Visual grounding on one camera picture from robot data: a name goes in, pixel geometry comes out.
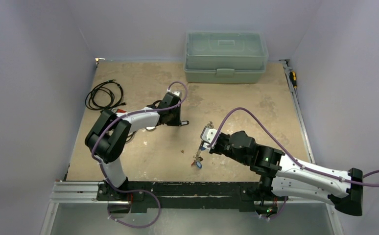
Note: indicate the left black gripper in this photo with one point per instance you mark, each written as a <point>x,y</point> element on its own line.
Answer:
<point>177,122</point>

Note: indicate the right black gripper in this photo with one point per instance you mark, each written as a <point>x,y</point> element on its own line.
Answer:
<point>213,146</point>

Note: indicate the keyring with keys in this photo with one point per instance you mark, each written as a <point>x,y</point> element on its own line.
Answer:
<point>197,157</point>

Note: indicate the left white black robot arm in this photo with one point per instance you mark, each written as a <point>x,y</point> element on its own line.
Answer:
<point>107,138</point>

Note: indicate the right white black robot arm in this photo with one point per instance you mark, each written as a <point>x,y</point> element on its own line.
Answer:
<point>281,176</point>

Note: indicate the green plastic toolbox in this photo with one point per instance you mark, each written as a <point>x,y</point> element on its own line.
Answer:
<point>225,57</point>

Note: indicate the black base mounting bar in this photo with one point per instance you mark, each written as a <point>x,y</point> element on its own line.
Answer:
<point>241,196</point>

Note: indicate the yellow black screwdriver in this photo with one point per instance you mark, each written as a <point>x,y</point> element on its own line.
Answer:
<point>293,79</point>

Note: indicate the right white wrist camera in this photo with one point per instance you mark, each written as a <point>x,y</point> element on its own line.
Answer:
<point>207,137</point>

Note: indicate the red handled adjustable wrench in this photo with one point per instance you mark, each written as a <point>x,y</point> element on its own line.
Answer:
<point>121,111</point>

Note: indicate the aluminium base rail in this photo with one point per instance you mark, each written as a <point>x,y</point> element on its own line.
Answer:
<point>78,192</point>

